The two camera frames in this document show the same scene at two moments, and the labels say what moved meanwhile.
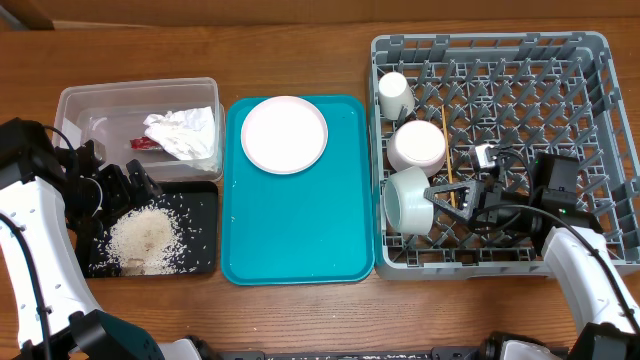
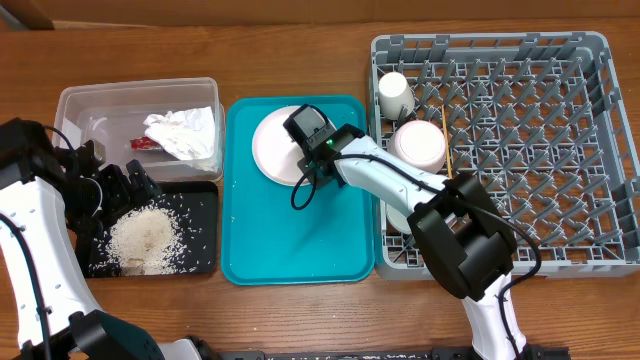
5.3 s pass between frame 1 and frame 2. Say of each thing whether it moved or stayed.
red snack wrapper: stayed
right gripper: moved
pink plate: moved
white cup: stayed
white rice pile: stayed
